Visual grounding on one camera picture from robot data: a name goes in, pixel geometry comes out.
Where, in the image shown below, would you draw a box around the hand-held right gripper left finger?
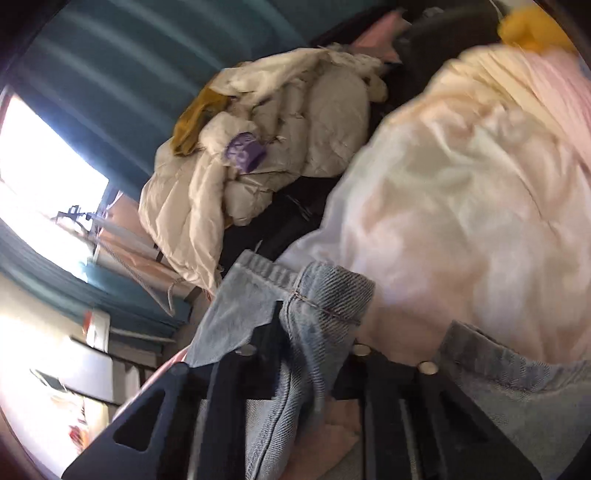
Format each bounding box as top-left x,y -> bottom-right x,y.
62,300 -> 289,480

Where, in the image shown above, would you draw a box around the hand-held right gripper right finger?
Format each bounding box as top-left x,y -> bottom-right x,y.
332,344 -> 544,480

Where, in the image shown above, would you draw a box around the light blue jeans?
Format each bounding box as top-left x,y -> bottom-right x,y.
185,249 -> 591,480

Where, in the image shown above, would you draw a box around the clothes stand with hangers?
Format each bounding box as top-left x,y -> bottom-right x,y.
55,203 -> 188,320

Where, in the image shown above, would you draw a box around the white cabinet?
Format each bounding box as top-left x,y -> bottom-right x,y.
28,314 -> 140,408

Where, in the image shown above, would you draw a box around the teal curtain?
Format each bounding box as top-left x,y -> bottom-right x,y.
0,217 -> 193,345
9,0 -> 399,186

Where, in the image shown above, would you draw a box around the beige board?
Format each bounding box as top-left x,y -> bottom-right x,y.
99,194 -> 186,301

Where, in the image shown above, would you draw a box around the dark cloth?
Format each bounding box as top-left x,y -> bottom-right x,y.
217,174 -> 343,278

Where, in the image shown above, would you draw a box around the pink and cream blanket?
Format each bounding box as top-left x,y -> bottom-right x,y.
277,44 -> 591,366

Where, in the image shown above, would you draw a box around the cream puffer jacket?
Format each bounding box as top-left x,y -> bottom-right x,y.
139,46 -> 389,297

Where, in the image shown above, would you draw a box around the mustard yellow garment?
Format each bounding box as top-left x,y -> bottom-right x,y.
171,85 -> 230,158

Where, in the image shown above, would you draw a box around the window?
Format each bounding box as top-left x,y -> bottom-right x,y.
0,90 -> 112,223

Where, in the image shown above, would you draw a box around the white patterned cloth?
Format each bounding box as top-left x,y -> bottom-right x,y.
331,50 -> 389,103

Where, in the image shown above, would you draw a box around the pink cloth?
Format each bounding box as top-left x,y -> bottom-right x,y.
350,11 -> 403,64

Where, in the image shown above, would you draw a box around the yellow banana plush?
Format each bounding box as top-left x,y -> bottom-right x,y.
499,6 -> 579,54

